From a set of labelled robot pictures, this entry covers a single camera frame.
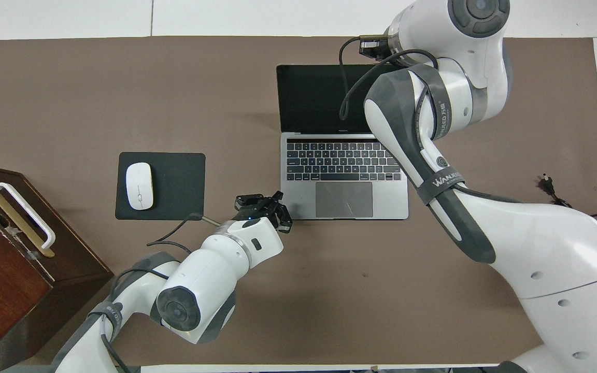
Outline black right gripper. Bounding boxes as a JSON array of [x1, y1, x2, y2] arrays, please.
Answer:
[[359, 40, 390, 59]]

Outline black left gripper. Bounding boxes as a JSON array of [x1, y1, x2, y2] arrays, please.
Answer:
[[234, 191, 293, 234]]

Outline silver laptop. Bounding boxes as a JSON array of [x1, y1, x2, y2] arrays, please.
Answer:
[[276, 64, 409, 220]]

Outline black mouse pad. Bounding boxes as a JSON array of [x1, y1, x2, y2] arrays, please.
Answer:
[[115, 152, 206, 221]]

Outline white computer mouse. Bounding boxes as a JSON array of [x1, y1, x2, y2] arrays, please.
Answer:
[[125, 162, 154, 211]]

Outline brown table mat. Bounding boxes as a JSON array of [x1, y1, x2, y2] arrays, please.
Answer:
[[0, 35, 597, 369]]

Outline dark wooden box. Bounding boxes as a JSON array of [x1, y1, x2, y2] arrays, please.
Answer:
[[0, 162, 115, 369]]

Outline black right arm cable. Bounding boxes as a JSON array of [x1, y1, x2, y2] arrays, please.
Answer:
[[339, 35, 439, 121]]

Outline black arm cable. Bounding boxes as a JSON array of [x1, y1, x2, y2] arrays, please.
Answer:
[[146, 212, 222, 254], [339, 35, 439, 121]]

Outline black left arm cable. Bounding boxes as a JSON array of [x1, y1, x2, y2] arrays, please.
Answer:
[[146, 212, 222, 254]]

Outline black lamp power cable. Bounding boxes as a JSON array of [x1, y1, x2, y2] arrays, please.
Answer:
[[537, 175, 597, 218]]

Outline white box handle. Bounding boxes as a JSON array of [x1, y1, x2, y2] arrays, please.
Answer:
[[0, 182, 56, 249]]

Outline brass handle plate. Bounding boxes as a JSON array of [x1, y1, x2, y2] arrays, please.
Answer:
[[0, 182, 55, 258]]

